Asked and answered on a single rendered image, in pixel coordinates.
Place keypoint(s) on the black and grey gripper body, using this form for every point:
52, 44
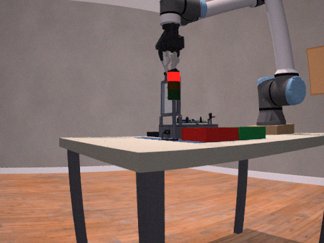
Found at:
172, 40

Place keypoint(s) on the red bin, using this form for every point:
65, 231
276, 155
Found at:
212, 134

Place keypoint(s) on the green bin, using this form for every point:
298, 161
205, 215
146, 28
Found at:
246, 133

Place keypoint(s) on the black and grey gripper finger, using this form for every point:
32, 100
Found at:
164, 57
174, 59

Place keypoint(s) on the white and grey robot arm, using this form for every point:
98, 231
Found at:
287, 88

